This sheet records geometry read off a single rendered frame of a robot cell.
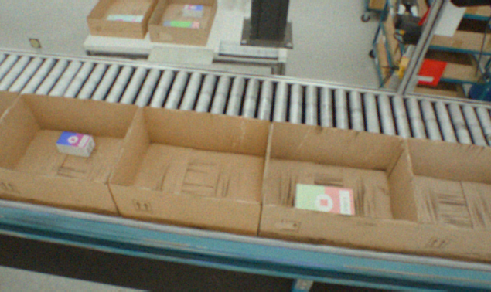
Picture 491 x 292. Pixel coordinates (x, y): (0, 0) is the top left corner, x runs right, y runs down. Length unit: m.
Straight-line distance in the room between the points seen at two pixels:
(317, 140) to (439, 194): 0.43
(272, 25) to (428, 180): 1.04
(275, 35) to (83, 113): 1.04
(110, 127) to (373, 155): 0.84
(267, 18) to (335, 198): 1.06
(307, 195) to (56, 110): 0.83
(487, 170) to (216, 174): 0.85
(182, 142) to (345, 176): 0.53
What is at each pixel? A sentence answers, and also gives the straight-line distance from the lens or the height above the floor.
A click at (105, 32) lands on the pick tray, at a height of 0.77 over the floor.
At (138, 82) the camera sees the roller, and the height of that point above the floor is 0.74.
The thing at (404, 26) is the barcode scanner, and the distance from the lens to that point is 1.67.
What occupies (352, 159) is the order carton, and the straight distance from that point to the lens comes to 1.25.
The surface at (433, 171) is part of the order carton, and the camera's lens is 1.34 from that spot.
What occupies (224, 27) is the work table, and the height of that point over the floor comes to 0.75.
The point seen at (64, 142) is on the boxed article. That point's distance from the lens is 1.32.
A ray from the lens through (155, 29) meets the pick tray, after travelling 1.94.
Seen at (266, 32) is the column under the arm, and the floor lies 0.81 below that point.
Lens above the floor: 1.84
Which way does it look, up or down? 49 degrees down
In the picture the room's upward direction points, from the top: 4 degrees clockwise
